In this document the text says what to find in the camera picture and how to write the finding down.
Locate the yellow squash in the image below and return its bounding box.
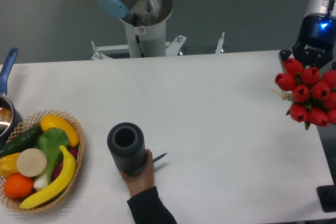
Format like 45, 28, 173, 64
40, 114, 79, 147

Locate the green cucumber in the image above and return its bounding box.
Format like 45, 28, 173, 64
1, 124, 43, 157

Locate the red tulip bouquet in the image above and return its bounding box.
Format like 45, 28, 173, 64
275, 58, 335, 130

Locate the dark pen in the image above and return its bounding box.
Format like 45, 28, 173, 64
153, 153, 167, 163

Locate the green bok choy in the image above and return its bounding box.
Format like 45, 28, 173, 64
34, 127, 69, 190

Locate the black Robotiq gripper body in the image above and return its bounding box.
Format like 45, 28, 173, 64
292, 15, 335, 69

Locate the orange fruit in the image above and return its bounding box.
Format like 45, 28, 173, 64
4, 173, 33, 199

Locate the yellow banana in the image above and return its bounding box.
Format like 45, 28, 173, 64
19, 145, 76, 209

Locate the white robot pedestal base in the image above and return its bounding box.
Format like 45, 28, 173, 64
91, 14, 225, 61

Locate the yellow bell pepper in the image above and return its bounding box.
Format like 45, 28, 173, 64
1, 153, 20, 177

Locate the woven wicker basket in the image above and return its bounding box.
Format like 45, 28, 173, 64
1, 110, 85, 214

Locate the black device at edge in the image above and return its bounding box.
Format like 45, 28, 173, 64
317, 185, 336, 212

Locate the blue handled saucepan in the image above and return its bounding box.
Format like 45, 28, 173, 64
1, 48, 23, 150

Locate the black sleeved forearm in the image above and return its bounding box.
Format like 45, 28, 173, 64
127, 186, 177, 224

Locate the dark red eggplant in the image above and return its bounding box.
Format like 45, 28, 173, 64
53, 146, 78, 180

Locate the dark grey ribbed vase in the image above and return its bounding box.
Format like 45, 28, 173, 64
107, 122, 147, 177

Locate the person's bare hand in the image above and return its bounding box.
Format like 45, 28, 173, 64
119, 149, 155, 197

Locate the beige round slice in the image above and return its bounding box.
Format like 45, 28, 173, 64
16, 148, 47, 177

